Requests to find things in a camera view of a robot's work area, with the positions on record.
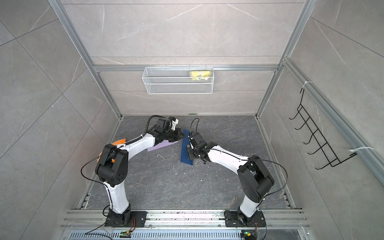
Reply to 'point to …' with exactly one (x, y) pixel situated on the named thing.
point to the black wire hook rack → (332, 159)
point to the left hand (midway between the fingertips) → (187, 133)
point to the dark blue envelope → (184, 156)
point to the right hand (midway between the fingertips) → (192, 151)
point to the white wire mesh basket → (179, 80)
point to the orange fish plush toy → (117, 142)
